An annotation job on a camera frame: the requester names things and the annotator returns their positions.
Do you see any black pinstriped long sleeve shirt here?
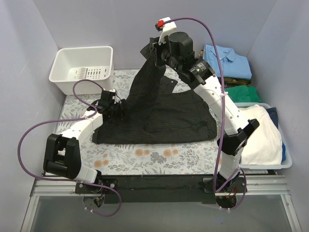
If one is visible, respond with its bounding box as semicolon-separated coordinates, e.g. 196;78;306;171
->
92;45;217;145

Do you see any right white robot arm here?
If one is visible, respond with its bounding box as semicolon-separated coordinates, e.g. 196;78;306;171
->
150;17;259;193

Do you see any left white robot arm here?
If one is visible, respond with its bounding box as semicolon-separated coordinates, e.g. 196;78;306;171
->
43;89;126;193

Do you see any white plastic bin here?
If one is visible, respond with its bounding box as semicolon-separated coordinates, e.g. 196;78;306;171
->
49;46;114;95

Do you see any light blue folded shirt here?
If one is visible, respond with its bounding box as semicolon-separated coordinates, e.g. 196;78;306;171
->
202;44;253;80

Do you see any plaid folded shirt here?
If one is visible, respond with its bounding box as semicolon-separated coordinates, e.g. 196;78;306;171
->
197;49;252;87

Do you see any green folded shirt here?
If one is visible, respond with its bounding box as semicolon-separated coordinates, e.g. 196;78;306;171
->
225;86;262;102

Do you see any white garment in basket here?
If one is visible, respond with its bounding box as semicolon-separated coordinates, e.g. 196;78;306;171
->
241;104;282;165

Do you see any light grey laundry basket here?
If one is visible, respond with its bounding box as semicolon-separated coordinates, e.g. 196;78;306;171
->
236;102;293;170

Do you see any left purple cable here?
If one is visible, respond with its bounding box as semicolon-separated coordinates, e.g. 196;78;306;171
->
17;80;122;217

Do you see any purple cable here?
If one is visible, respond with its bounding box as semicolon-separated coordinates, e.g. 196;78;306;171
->
166;16;247;211
17;80;122;217

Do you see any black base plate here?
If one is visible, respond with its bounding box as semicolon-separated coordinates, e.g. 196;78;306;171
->
75;174;246;204

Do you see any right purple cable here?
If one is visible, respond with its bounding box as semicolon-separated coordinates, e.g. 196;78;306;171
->
166;16;247;211

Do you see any aluminium rail frame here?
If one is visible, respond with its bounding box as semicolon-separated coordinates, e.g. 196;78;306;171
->
21;175;302;232

